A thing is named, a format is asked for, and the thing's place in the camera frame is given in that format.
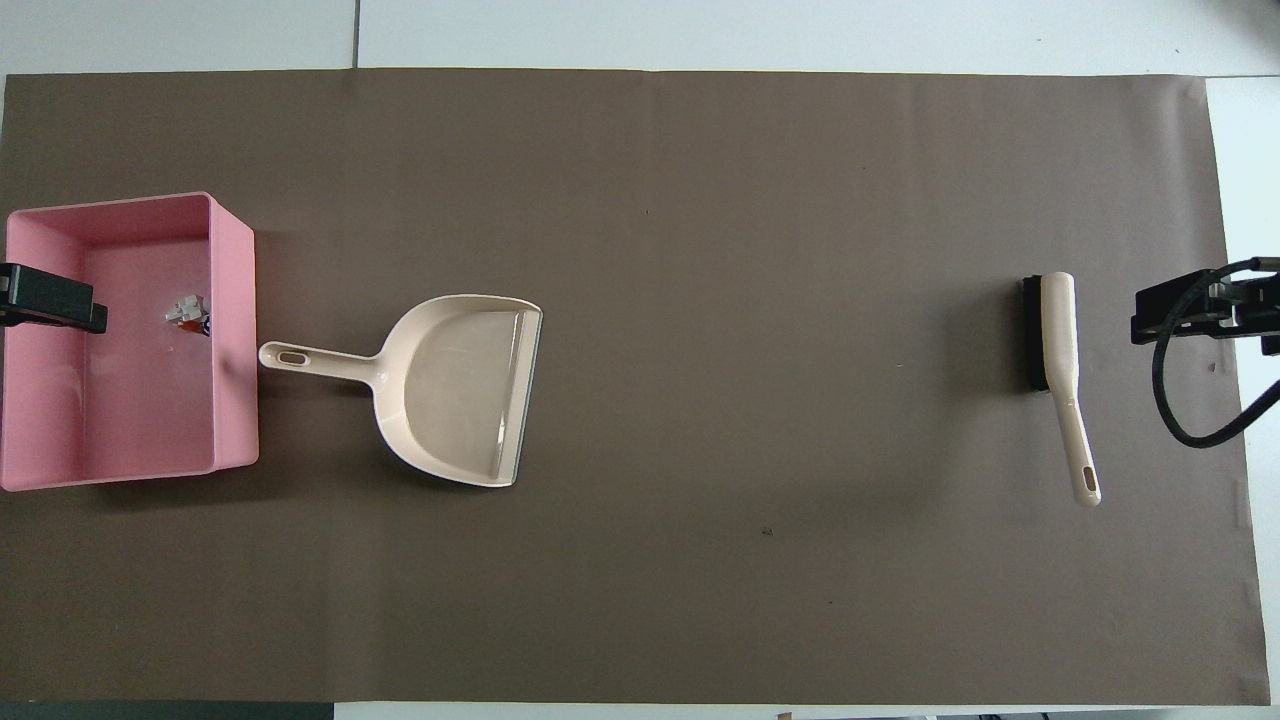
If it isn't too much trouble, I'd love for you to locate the pink plastic bin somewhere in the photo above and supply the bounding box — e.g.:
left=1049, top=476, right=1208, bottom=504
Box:
left=0, top=191, right=260, bottom=493

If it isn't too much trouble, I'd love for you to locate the beige brush with black bristles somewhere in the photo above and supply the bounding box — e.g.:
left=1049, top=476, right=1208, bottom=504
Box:
left=1021, top=272, right=1102, bottom=508

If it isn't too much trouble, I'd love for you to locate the beige plastic dustpan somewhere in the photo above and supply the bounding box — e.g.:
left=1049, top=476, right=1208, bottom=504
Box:
left=259, top=294, right=544, bottom=489

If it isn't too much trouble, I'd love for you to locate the black cable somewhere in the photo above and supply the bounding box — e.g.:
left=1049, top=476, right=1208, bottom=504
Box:
left=1152, top=257, right=1280, bottom=448

